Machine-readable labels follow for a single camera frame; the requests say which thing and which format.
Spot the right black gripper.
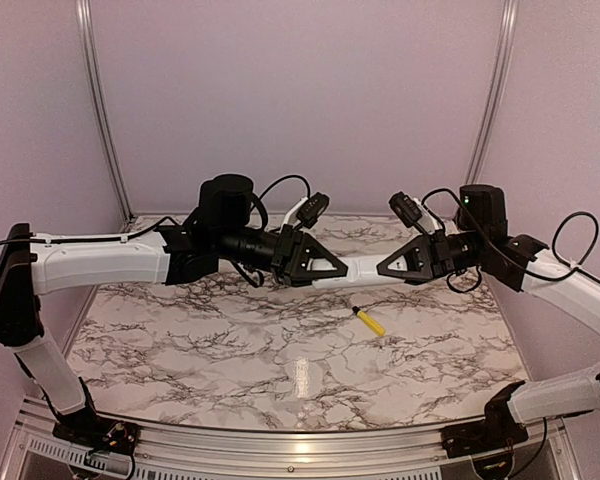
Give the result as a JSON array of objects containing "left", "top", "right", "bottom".
[{"left": 374, "top": 228, "right": 488, "bottom": 285}]

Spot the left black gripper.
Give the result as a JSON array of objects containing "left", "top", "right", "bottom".
[{"left": 216, "top": 222, "right": 350, "bottom": 287}]

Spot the white remote control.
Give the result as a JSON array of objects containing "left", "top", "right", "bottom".
[{"left": 309, "top": 255, "right": 403, "bottom": 289}]

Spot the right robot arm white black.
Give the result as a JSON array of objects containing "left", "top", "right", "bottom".
[{"left": 376, "top": 184, "right": 600, "bottom": 456}]

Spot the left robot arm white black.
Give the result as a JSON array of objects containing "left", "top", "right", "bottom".
[{"left": 0, "top": 174, "right": 348, "bottom": 445}]

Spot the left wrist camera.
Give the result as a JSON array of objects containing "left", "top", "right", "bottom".
[{"left": 280, "top": 192, "right": 330, "bottom": 230}]

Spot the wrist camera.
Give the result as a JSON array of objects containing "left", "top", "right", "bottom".
[
  {"left": 280, "top": 192, "right": 330, "bottom": 230},
  {"left": 388, "top": 191, "right": 444, "bottom": 235}
]

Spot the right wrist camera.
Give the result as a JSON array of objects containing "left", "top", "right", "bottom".
[{"left": 388, "top": 191, "right": 444, "bottom": 235}]

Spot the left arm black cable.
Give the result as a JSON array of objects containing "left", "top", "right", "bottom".
[{"left": 257, "top": 173, "right": 312, "bottom": 211}]

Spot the yellow handled screwdriver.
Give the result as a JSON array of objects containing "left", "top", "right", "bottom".
[{"left": 352, "top": 306, "right": 386, "bottom": 336}]

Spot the right aluminium frame post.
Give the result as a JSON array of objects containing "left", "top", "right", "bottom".
[{"left": 465, "top": 0, "right": 519, "bottom": 184}]

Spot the aluminium frame post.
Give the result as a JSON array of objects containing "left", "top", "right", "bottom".
[
  {"left": 75, "top": 0, "right": 134, "bottom": 223},
  {"left": 465, "top": 0, "right": 519, "bottom": 184}
]

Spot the left aluminium frame post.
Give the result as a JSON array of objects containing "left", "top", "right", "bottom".
[{"left": 75, "top": 0, "right": 134, "bottom": 223}]

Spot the front aluminium rail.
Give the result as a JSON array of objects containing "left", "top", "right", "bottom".
[{"left": 0, "top": 402, "right": 581, "bottom": 479}]

